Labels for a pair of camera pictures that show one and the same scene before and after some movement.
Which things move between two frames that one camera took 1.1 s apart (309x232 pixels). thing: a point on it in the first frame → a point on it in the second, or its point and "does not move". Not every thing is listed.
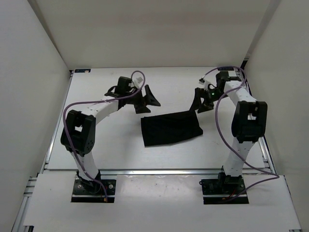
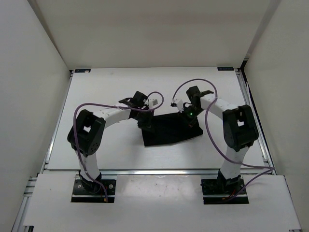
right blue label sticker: x=227 y=68 does not move
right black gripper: x=197 y=102 → x=190 y=122
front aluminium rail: x=158 y=172 does not move
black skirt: x=169 y=127 does not move
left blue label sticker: x=82 y=70 does not move
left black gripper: x=148 y=99 → x=147 y=123
